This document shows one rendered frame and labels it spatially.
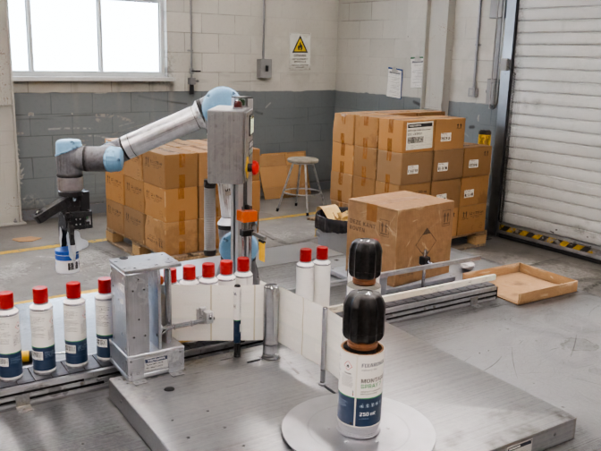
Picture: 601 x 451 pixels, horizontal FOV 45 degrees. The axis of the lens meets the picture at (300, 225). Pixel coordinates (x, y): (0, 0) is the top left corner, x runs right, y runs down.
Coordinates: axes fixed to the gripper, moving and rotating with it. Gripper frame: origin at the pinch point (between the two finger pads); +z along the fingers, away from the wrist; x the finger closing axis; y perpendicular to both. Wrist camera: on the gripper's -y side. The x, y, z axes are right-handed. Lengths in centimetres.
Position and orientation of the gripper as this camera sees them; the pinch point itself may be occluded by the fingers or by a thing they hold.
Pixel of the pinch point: (66, 255)
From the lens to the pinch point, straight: 233.0
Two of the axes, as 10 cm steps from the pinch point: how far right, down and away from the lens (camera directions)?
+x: -5.8, -2.0, 7.9
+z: -0.2, 9.7, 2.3
